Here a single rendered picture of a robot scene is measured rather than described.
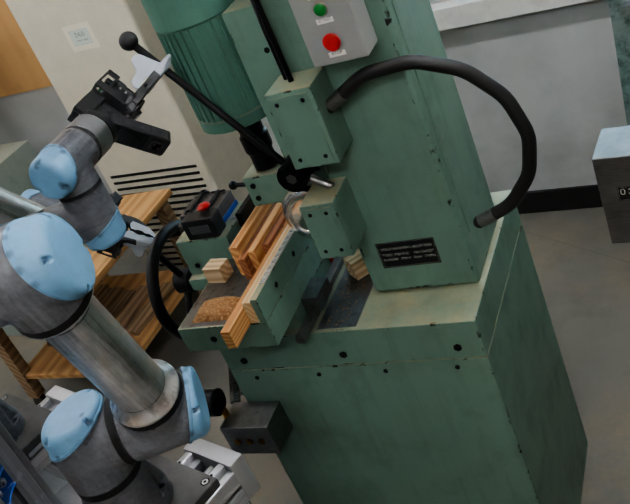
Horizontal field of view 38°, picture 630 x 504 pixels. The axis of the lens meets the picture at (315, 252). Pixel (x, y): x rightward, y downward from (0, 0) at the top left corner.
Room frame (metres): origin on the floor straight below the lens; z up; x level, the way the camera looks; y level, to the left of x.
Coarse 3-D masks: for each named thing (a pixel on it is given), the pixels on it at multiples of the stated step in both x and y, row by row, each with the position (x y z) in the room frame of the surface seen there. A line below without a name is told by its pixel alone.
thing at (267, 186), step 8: (272, 168) 1.72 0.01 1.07; (248, 176) 1.73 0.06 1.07; (256, 176) 1.72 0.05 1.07; (264, 176) 1.71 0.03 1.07; (272, 176) 1.70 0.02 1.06; (248, 184) 1.73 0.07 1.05; (256, 184) 1.72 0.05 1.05; (264, 184) 1.71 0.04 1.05; (272, 184) 1.70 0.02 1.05; (248, 192) 1.73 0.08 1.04; (256, 192) 1.72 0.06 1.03; (264, 192) 1.71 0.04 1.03; (272, 192) 1.70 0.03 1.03; (280, 192) 1.70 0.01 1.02; (256, 200) 1.73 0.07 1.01; (264, 200) 1.72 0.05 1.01; (272, 200) 1.71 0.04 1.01; (280, 200) 1.70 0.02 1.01
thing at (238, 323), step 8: (280, 232) 1.70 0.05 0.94; (272, 248) 1.65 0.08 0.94; (256, 272) 1.58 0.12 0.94; (248, 288) 1.54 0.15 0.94; (240, 304) 1.49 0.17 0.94; (232, 312) 1.48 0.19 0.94; (240, 312) 1.47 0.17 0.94; (232, 320) 1.45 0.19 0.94; (240, 320) 1.46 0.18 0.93; (248, 320) 1.48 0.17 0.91; (224, 328) 1.44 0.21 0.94; (232, 328) 1.43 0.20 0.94; (240, 328) 1.45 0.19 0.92; (224, 336) 1.43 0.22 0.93; (232, 336) 1.42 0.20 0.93; (240, 336) 1.44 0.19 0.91; (232, 344) 1.42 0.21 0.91
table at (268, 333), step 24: (312, 240) 1.69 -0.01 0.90; (312, 264) 1.65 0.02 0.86; (216, 288) 1.66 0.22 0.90; (240, 288) 1.62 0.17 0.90; (288, 288) 1.56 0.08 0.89; (192, 312) 1.61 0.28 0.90; (288, 312) 1.52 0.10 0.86; (192, 336) 1.56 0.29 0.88; (216, 336) 1.53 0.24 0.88; (264, 336) 1.47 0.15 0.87
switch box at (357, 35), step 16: (288, 0) 1.45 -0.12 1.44; (304, 0) 1.43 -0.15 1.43; (320, 0) 1.42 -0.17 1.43; (336, 0) 1.41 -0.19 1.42; (352, 0) 1.41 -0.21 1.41; (304, 16) 1.44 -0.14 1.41; (336, 16) 1.41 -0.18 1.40; (352, 16) 1.40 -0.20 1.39; (368, 16) 1.44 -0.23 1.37; (304, 32) 1.44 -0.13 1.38; (320, 32) 1.43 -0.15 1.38; (336, 32) 1.42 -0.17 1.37; (352, 32) 1.40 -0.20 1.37; (368, 32) 1.42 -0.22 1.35; (320, 48) 1.44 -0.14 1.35; (352, 48) 1.41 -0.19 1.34; (368, 48) 1.40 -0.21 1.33; (320, 64) 1.44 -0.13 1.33
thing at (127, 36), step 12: (120, 36) 1.65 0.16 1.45; (132, 36) 1.64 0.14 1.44; (132, 48) 1.64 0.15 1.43; (156, 60) 1.63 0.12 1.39; (168, 72) 1.62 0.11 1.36; (180, 84) 1.62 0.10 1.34; (204, 96) 1.61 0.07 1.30; (216, 108) 1.59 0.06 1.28; (228, 120) 1.58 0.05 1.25; (240, 132) 1.58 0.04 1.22; (264, 144) 1.56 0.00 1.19; (276, 156) 1.55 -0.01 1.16; (288, 156) 1.56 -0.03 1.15; (288, 168) 1.52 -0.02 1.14; (312, 168) 1.54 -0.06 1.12; (288, 180) 1.53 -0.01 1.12; (300, 180) 1.51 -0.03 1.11; (312, 180) 1.52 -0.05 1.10; (324, 180) 1.52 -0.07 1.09
